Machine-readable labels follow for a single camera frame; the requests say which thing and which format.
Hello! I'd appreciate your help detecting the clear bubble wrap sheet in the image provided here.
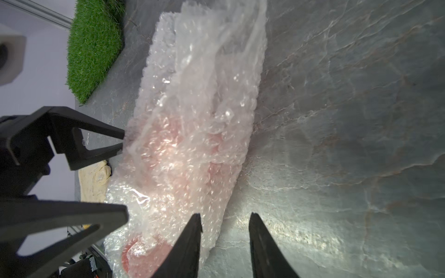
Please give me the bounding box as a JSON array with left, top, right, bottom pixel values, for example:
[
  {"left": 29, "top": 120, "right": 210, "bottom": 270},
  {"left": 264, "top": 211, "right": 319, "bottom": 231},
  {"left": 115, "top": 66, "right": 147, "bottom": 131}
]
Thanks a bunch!
[{"left": 104, "top": 1, "right": 267, "bottom": 278}]

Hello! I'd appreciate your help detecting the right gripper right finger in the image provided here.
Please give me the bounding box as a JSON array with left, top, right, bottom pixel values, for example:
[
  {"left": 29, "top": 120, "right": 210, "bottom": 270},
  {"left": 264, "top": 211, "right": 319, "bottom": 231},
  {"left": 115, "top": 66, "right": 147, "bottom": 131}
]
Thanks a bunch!
[{"left": 249, "top": 213, "right": 300, "bottom": 278}]

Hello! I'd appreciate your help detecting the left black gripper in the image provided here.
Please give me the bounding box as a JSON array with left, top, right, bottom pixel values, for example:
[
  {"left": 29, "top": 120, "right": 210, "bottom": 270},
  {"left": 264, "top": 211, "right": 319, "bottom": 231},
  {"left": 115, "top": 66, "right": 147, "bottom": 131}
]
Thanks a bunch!
[{"left": 0, "top": 105, "right": 130, "bottom": 278}]

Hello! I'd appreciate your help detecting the red plastic wine glass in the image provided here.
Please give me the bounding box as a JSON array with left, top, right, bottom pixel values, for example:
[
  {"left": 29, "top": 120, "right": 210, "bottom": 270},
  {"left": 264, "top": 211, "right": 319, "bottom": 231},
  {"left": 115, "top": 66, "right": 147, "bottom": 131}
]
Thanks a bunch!
[{"left": 121, "top": 118, "right": 238, "bottom": 278}]

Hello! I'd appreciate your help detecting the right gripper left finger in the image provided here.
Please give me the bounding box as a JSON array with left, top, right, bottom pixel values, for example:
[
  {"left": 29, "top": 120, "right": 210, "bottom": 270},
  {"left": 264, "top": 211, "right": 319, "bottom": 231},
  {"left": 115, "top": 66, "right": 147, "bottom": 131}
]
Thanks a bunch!
[{"left": 152, "top": 213, "right": 203, "bottom": 278}]

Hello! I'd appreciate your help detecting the cream work glove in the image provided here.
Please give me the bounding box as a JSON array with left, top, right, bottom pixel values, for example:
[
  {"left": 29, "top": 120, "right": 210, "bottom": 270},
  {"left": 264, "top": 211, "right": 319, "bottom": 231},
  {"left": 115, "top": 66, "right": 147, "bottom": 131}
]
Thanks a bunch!
[{"left": 78, "top": 161, "right": 111, "bottom": 203}]

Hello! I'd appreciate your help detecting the green artificial grass mat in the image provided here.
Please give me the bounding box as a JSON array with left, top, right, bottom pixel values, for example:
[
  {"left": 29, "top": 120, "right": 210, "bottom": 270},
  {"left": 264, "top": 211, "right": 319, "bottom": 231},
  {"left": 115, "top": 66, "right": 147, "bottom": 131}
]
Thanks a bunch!
[{"left": 67, "top": 0, "right": 125, "bottom": 104}]

